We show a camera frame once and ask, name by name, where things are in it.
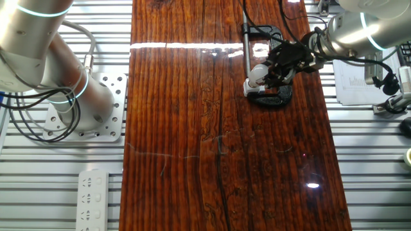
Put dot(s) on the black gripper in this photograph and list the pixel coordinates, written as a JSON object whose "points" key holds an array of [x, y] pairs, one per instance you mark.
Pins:
{"points": [[298, 57]]}

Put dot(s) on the white LED light bulb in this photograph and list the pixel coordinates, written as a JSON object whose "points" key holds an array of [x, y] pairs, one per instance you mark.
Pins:
{"points": [[257, 75]]}

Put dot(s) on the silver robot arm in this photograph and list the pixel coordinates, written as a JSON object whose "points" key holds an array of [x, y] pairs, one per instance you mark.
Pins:
{"points": [[38, 48]]}

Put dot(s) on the black C-clamp with steel screw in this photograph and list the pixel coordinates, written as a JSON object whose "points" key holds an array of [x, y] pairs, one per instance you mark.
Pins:
{"points": [[279, 97]]}

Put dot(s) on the white lamp socket adapter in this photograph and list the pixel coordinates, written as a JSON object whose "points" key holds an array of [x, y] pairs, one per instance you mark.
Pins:
{"points": [[248, 91]]}

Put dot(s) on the printed paper sheet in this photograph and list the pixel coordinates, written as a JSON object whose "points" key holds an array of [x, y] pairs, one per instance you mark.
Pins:
{"points": [[353, 86]]}

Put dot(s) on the brown wooden board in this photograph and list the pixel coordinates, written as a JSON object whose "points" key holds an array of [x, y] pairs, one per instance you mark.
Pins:
{"points": [[192, 144]]}

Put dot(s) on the black keyboard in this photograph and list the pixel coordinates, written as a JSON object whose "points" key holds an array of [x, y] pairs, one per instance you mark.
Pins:
{"points": [[406, 51]]}

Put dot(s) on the black rounded object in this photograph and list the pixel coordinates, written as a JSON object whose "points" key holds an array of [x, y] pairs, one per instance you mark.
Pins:
{"points": [[406, 127]]}

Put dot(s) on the white tape roll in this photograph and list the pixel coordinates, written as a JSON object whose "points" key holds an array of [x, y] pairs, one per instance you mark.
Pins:
{"points": [[407, 157]]}

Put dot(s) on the white power strip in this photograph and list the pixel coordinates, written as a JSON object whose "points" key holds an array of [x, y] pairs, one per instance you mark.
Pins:
{"points": [[93, 199]]}

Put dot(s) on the small aluminium bracket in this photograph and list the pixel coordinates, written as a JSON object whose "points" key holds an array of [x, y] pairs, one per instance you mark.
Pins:
{"points": [[323, 8]]}

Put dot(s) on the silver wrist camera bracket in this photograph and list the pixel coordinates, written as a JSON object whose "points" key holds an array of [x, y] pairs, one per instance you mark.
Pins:
{"points": [[372, 69]]}

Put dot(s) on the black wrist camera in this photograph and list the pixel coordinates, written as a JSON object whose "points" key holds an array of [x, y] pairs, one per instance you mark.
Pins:
{"points": [[390, 85]]}

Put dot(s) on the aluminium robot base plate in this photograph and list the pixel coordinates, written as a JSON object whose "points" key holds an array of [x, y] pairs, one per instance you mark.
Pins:
{"points": [[117, 106]]}

